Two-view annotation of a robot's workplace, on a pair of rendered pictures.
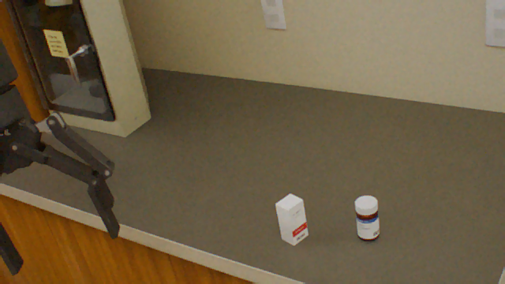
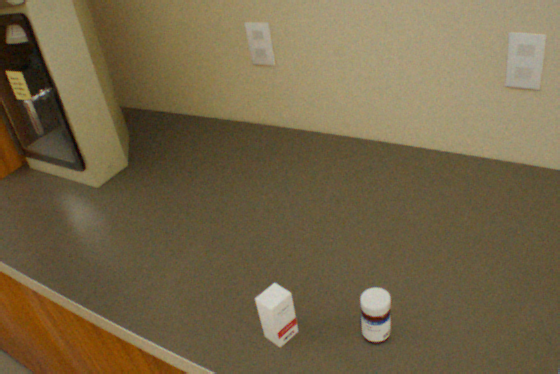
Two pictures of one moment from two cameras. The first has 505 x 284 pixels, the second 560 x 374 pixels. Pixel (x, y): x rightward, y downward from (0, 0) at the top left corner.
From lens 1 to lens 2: 0.47 m
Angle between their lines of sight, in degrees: 4
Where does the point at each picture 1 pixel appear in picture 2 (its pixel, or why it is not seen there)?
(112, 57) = (77, 100)
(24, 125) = not seen: outside the picture
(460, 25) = (476, 62)
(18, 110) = not seen: outside the picture
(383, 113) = (385, 163)
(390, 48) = (392, 87)
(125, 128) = (98, 177)
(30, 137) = not seen: outside the picture
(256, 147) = (238, 204)
